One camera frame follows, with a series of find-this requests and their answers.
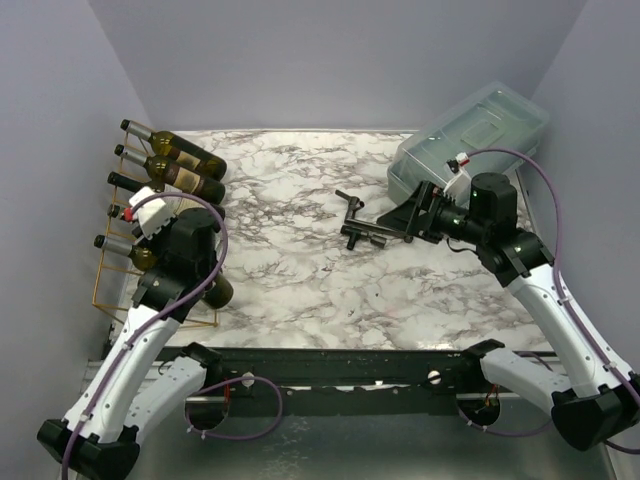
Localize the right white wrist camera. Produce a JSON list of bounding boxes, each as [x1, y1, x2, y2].
[[444, 152, 471, 205]]

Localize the black T-handle corkscrew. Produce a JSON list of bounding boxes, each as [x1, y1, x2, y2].
[[340, 225, 387, 251]]

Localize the green wine bottle brown label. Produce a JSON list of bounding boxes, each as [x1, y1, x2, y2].
[[114, 144, 226, 204]]

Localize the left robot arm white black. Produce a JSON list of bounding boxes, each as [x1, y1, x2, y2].
[[37, 209, 225, 479]]

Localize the green wine bottle silver neck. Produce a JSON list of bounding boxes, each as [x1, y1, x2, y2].
[[120, 119, 227, 181]]

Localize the dark metal lever corkscrew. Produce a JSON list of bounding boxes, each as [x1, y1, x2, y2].
[[335, 190, 413, 243]]

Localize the gold wire wine rack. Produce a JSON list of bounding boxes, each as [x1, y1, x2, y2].
[[90, 119, 222, 332]]

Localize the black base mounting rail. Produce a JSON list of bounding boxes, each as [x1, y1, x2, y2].
[[183, 344, 515, 425]]

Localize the clear plastic storage box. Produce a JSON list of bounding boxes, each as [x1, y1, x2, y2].
[[387, 81, 550, 204]]

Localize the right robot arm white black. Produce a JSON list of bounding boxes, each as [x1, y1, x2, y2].
[[377, 173, 639, 451]]

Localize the clear square glass bottle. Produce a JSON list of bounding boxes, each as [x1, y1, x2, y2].
[[107, 204, 132, 223]]

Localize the green wine bottle white label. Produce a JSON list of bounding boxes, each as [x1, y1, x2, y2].
[[107, 172, 203, 215]]

